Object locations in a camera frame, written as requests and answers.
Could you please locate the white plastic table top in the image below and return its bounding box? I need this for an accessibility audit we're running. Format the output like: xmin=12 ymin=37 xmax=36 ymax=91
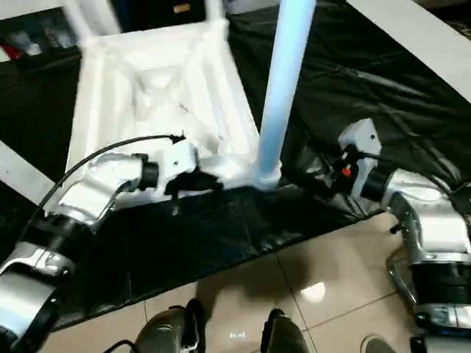
xmin=66 ymin=21 xmax=285 ymax=211

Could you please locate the black work mat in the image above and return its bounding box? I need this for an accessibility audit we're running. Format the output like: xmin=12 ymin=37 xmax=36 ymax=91
xmin=0 ymin=6 xmax=471 ymax=330

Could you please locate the dark left robot foot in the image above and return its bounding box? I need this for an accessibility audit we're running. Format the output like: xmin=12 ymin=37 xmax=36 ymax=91
xmin=103 ymin=298 xmax=208 ymax=353

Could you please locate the dark robot foot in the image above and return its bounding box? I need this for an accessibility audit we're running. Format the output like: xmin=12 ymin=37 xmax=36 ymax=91
xmin=261 ymin=308 xmax=314 ymax=353
xmin=103 ymin=298 xmax=208 ymax=353

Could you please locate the dark right robot foot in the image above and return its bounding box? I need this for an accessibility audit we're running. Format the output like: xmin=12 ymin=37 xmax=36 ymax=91
xmin=261 ymin=308 xmax=314 ymax=353

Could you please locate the white flat board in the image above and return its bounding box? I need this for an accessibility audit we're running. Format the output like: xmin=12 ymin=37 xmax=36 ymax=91
xmin=346 ymin=0 xmax=471 ymax=83

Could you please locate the grey shoe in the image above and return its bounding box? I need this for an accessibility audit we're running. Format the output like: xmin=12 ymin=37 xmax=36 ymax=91
xmin=361 ymin=335 xmax=399 ymax=353

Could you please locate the white cabinet with glass doors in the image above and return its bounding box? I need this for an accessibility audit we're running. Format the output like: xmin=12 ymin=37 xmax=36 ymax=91
xmin=0 ymin=0 xmax=123 ymax=64

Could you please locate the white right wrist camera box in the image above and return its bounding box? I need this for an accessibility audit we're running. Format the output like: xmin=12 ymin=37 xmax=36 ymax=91
xmin=337 ymin=119 xmax=383 ymax=167

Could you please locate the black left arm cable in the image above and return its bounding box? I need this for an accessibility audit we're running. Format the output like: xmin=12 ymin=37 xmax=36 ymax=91
xmin=15 ymin=132 xmax=185 ymax=245

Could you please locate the chrome tube frame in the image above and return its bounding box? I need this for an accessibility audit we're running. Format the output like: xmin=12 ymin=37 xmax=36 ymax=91
xmin=386 ymin=221 xmax=422 ymax=318

